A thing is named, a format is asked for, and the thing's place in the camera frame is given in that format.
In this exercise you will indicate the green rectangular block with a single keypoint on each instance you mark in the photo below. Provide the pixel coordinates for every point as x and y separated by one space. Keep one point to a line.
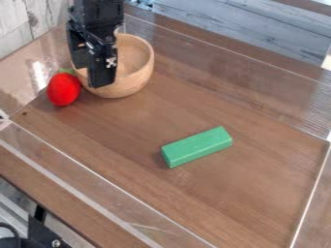
196 146

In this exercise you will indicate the clear acrylic enclosure wall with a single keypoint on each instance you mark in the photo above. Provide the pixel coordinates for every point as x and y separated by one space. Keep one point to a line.
88 159

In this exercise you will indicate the red felt strawberry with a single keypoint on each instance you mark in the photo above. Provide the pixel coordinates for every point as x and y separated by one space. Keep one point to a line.
64 88

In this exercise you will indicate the black clamp mount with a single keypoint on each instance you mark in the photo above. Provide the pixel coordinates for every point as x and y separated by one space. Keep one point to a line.
40 236

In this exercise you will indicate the wooden bowl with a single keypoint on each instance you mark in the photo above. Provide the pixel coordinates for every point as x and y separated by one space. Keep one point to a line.
136 59

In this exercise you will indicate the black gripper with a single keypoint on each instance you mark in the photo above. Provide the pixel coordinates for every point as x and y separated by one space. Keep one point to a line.
94 20

